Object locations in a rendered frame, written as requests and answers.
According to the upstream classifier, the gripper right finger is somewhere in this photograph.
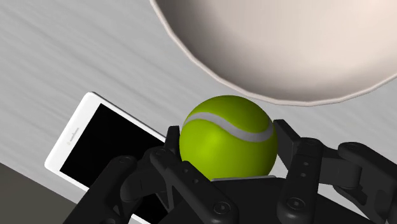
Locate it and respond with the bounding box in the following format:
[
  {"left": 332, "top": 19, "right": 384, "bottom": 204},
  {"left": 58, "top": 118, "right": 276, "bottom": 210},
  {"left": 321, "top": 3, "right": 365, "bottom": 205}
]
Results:
[{"left": 272, "top": 118, "right": 397, "bottom": 224}]

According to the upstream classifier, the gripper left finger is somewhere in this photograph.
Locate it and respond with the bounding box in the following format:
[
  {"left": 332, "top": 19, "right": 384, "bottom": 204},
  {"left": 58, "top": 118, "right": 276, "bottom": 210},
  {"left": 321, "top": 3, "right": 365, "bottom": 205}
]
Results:
[{"left": 62, "top": 125, "right": 240, "bottom": 224}]

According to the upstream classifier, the green tennis ball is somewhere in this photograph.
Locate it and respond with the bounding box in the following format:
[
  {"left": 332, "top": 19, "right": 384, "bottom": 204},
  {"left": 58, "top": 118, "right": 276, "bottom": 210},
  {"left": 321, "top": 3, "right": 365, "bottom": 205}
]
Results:
[{"left": 179, "top": 95, "right": 279, "bottom": 181}]

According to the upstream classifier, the white tablet with black screen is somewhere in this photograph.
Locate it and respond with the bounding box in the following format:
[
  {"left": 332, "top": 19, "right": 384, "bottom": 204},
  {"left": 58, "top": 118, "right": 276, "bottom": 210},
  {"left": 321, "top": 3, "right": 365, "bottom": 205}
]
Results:
[{"left": 44, "top": 91, "right": 169, "bottom": 224}]

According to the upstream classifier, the white bowl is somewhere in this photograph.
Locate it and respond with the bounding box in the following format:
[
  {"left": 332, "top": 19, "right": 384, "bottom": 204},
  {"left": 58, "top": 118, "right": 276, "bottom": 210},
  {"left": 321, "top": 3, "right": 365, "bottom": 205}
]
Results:
[{"left": 149, "top": 0, "right": 397, "bottom": 107}]

